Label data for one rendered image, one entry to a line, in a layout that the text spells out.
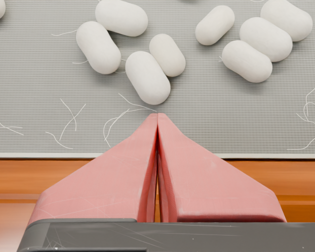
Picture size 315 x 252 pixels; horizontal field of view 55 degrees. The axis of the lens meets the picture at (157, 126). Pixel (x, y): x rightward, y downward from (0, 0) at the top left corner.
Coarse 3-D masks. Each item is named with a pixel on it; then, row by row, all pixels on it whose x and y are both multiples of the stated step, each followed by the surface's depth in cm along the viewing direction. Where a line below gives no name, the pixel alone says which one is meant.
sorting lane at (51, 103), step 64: (64, 0) 22; (128, 0) 22; (192, 0) 22; (256, 0) 22; (0, 64) 21; (64, 64) 21; (192, 64) 21; (0, 128) 20; (64, 128) 20; (128, 128) 20; (192, 128) 20; (256, 128) 20
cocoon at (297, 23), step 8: (272, 0) 20; (280, 0) 20; (264, 8) 20; (272, 8) 20; (280, 8) 20; (288, 8) 20; (296, 8) 20; (264, 16) 20; (272, 16) 20; (280, 16) 20; (288, 16) 20; (296, 16) 20; (304, 16) 20; (280, 24) 20; (288, 24) 20; (296, 24) 20; (304, 24) 20; (288, 32) 20; (296, 32) 20; (304, 32) 20; (296, 40) 20
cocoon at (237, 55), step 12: (228, 48) 19; (240, 48) 19; (252, 48) 19; (228, 60) 20; (240, 60) 19; (252, 60) 19; (264, 60) 19; (240, 72) 20; (252, 72) 19; (264, 72) 19
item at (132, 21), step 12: (108, 0) 20; (120, 0) 20; (96, 12) 20; (108, 12) 20; (120, 12) 20; (132, 12) 20; (144, 12) 20; (108, 24) 20; (120, 24) 20; (132, 24) 20; (144, 24) 20
